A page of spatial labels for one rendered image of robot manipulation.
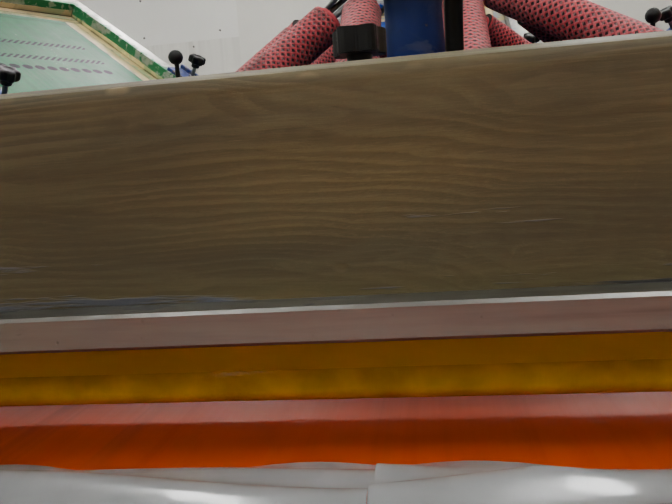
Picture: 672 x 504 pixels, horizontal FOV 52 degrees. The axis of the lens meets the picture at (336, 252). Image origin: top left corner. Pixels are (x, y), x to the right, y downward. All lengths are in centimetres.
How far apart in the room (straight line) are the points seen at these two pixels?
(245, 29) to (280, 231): 437
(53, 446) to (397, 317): 11
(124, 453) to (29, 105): 10
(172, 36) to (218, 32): 30
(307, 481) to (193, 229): 8
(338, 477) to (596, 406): 9
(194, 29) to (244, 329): 449
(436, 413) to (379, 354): 3
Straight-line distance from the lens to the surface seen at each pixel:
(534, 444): 20
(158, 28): 474
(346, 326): 18
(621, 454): 19
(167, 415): 24
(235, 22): 458
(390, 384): 21
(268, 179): 19
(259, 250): 20
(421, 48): 102
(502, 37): 119
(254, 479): 17
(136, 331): 20
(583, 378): 21
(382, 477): 17
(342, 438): 20
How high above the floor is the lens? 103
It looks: 7 degrees down
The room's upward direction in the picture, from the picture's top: 4 degrees counter-clockwise
